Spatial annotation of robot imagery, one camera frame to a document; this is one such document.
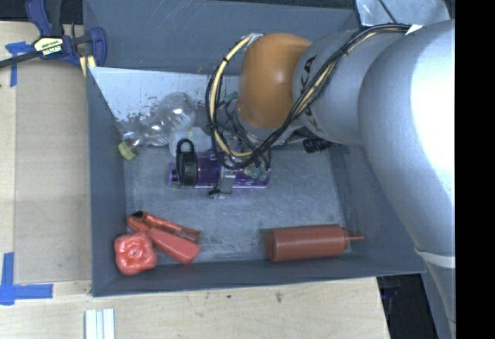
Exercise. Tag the red-brown squeeze bottle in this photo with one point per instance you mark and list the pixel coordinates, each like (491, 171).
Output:
(305, 242)

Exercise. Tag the pale wood board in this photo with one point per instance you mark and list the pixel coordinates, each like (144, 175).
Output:
(50, 175)

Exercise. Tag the clear plastic bottle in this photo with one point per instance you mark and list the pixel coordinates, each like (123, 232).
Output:
(170, 117)

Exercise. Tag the grey metal bin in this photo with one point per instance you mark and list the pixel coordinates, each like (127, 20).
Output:
(298, 198)

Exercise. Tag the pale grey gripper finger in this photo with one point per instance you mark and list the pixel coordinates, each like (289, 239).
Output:
(215, 193)
(227, 180)

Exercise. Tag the red-orange flat oval piece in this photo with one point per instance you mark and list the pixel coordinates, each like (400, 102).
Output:
(174, 246)

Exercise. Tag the black padlock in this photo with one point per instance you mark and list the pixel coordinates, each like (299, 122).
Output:
(187, 167)

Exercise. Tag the red-orange squishy toy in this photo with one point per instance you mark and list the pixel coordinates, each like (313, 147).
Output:
(134, 254)

